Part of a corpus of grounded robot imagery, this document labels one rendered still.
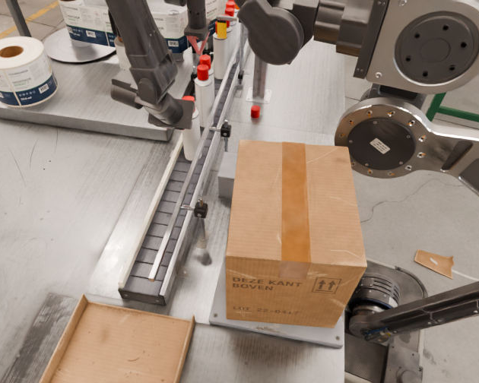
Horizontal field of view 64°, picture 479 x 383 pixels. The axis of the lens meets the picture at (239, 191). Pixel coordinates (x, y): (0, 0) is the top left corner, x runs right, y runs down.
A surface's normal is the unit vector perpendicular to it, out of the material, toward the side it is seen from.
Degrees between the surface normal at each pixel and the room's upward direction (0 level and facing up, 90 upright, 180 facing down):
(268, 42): 96
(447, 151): 90
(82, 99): 0
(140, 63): 95
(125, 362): 0
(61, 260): 0
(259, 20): 96
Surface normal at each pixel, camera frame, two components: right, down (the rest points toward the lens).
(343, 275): -0.07, 0.75
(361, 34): -0.36, 0.63
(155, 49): 0.90, 0.18
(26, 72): 0.62, 0.60
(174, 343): 0.02, -0.65
